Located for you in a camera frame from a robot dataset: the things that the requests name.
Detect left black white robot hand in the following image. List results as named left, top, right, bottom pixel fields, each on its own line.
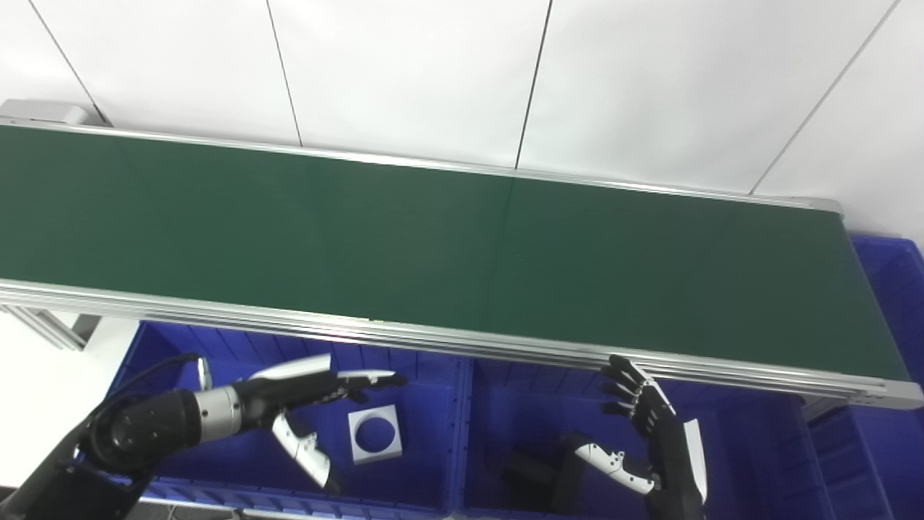
left=231, top=354, right=407, bottom=495

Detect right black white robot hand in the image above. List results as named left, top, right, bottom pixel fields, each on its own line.
left=574, top=354, right=708, bottom=520

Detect white square part round hole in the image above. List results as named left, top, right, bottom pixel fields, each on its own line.
left=348, top=404, right=404, bottom=464

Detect blue plastic bin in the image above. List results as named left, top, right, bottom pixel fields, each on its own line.
left=455, top=357, right=842, bottom=520
left=805, top=235, right=924, bottom=520
left=72, top=321, right=470, bottom=515

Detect black part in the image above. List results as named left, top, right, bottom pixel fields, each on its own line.
left=503, top=433, right=589, bottom=506

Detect green conveyor belt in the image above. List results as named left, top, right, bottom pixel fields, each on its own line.
left=0, top=116, right=924, bottom=409
left=0, top=124, right=892, bottom=380

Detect aluminium conveyor support leg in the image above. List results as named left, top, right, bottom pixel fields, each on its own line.
left=0, top=303, right=102, bottom=352

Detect grey conveyor motor housing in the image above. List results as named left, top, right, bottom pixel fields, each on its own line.
left=0, top=99, right=109, bottom=127

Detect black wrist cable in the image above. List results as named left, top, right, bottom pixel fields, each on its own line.
left=108, top=352, right=214, bottom=405

